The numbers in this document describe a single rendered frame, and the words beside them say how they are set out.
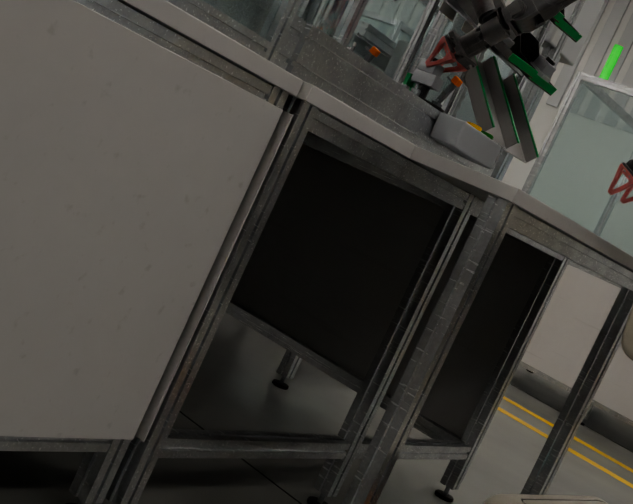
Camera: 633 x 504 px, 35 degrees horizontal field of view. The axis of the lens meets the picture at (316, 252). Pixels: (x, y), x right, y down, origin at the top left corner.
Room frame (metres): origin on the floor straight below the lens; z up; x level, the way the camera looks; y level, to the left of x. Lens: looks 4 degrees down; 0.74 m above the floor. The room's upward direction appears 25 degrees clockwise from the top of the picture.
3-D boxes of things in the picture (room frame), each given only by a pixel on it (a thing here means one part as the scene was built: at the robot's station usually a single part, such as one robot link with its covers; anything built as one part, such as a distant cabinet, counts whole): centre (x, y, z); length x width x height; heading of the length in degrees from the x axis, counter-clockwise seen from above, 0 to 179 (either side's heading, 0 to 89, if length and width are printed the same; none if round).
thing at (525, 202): (2.48, -0.29, 0.84); 0.90 x 0.70 x 0.03; 143
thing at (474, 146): (2.32, -0.20, 0.93); 0.21 x 0.07 x 0.06; 147
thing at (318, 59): (2.19, -0.05, 0.91); 0.89 x 0.06 x 0.11; 147
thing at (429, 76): (2.51, -0.06, 1.06); 0.08 x 0.04 x 0.07; 56
